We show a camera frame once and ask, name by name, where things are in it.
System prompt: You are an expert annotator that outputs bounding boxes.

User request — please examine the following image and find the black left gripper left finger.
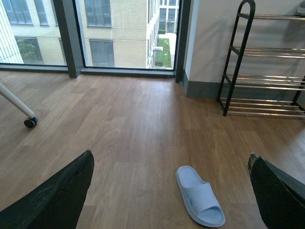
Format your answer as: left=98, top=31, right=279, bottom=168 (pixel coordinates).
left=0, top=150, right=94, bottom=229

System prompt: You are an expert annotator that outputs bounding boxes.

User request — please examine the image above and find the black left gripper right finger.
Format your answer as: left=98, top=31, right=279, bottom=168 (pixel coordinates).
left=247, top=153, right=305, bottom=229

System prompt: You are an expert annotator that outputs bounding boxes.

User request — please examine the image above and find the light blue slipper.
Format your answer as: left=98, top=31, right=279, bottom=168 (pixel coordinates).
left=175, top=166, right=225, bottom=228

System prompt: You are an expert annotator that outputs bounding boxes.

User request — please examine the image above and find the grey knit sneaker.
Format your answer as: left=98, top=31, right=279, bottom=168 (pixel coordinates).
left=295, top=2, right=305, bottom=16

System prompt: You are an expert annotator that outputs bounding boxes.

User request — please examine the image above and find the black metal shoe rack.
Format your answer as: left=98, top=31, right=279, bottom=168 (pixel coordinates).
left=217, top=0, right=305, bottom=120

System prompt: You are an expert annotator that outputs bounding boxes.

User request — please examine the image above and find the white leg with caster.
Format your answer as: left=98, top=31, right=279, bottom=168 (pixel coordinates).
left=0, top=84, right=38, bottom=128

